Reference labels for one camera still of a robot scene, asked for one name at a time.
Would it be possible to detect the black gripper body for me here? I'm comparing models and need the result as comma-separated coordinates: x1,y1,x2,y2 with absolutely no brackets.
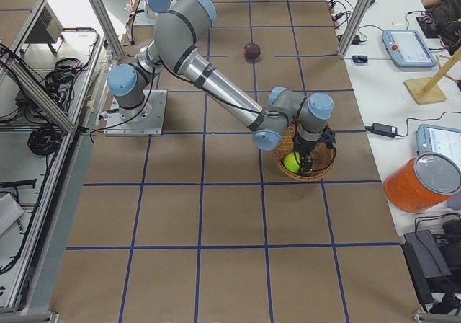
293,124,337,161

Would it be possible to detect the green apple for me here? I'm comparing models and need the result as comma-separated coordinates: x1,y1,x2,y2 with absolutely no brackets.
283,151,301,174

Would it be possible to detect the dark red apple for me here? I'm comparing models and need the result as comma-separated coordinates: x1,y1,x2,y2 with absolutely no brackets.
243,43,261,61

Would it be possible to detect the woven wicker basket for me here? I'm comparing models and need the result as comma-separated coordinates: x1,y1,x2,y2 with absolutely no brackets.
272,122,337,181

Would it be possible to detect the wooden mug tree stand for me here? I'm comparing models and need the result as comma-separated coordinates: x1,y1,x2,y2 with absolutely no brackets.
403,48,460,105

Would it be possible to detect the orange object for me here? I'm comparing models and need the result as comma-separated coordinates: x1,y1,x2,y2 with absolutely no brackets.
384,152,460,213

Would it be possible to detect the teach pendant tablet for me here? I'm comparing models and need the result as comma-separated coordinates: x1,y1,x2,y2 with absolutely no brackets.
416,124,461,167
381,30,437,68

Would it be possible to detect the aluminium frame post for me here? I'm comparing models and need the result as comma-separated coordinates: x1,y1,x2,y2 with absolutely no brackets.
337,0,371,59

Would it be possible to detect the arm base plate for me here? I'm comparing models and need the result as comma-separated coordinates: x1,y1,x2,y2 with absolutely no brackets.
104,89,168,136

